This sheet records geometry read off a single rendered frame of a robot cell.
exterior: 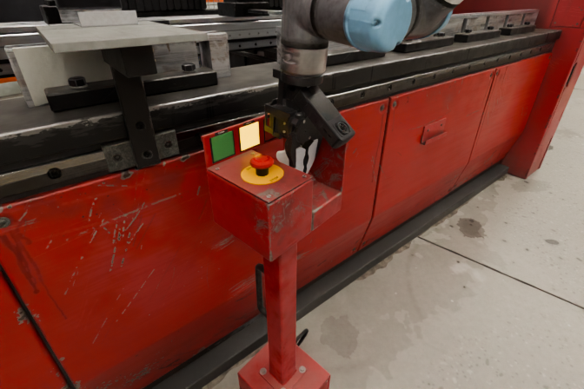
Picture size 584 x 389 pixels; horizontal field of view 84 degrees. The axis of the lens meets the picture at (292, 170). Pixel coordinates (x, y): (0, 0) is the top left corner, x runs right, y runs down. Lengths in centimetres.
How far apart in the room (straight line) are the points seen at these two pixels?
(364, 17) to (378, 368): 106
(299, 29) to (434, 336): 113
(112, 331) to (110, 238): 23
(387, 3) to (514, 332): 127
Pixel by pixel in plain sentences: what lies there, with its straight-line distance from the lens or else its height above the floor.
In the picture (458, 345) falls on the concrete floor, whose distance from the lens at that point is 137.
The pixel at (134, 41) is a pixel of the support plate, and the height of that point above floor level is 100.
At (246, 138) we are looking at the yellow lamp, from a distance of 61.
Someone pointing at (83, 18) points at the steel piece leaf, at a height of 101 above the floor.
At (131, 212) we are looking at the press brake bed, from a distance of 69.
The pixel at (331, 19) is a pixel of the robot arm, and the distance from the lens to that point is 45.
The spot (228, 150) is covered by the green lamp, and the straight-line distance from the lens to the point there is 59.
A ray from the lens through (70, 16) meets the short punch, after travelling 73.
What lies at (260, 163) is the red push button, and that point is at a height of 81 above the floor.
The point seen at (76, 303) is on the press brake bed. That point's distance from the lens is 78.
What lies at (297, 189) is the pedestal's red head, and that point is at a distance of 51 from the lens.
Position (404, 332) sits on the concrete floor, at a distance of 133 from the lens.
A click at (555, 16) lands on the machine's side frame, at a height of 94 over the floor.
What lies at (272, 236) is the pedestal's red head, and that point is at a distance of 51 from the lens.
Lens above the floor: 105
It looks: 29 degrees down
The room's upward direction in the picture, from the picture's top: straight up
